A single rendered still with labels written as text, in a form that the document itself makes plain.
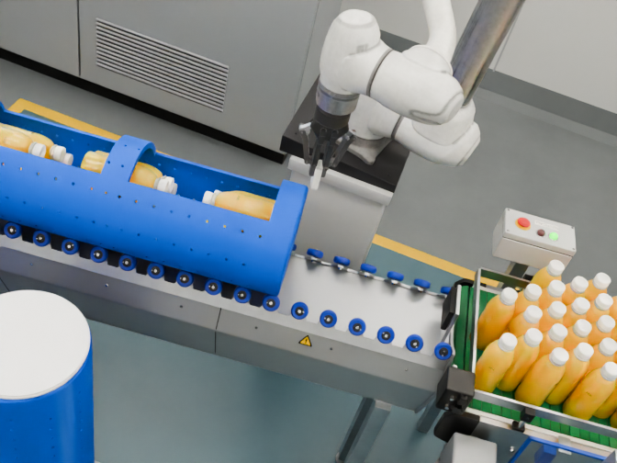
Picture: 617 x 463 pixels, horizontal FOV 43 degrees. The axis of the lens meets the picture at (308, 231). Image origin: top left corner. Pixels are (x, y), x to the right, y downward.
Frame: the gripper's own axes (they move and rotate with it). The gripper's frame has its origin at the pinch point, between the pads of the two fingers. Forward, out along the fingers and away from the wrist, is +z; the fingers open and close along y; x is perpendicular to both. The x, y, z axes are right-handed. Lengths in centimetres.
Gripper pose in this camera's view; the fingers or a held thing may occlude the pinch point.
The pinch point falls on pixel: (316, 175)
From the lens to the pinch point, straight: 176.8
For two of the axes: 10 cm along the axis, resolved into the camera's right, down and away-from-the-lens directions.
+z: -1.8, 6.8, 7.1
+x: 0.3, 7.3, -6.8
